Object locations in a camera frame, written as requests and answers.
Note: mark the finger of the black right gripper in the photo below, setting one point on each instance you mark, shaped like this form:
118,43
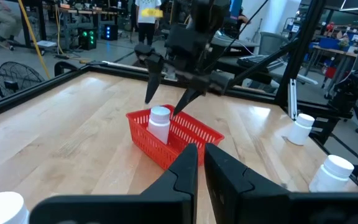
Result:
186,99
153,77

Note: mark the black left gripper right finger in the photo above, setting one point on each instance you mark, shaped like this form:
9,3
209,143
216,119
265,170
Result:
244,202

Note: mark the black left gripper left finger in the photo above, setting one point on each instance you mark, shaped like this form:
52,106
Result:
166,205

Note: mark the white pill bottle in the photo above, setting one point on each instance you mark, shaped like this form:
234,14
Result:
159,124
331,174
2,210
300,129

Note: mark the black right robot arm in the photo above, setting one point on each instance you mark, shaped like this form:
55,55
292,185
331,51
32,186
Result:
208,12

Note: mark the red plastic basket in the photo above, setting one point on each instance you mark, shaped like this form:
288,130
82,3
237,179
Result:
193,129

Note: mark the person standing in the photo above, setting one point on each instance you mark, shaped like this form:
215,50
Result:
146,32

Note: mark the computer tower blue lights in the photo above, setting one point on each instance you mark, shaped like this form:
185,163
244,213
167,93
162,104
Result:
112,32

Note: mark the black keyboard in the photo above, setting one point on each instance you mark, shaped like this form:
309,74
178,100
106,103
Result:
253,59

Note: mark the computer tower green lights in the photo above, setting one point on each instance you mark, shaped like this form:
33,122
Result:
84,39

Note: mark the grey office chair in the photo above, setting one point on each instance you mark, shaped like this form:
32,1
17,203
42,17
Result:
272,43

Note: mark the black floor fan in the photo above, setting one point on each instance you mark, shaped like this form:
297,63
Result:
14,77

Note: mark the wooden desk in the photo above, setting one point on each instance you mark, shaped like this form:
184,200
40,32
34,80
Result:
331,49

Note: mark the person seated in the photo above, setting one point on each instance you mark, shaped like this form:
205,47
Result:
5,18

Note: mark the black metal table frame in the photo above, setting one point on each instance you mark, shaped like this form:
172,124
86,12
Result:
26,93

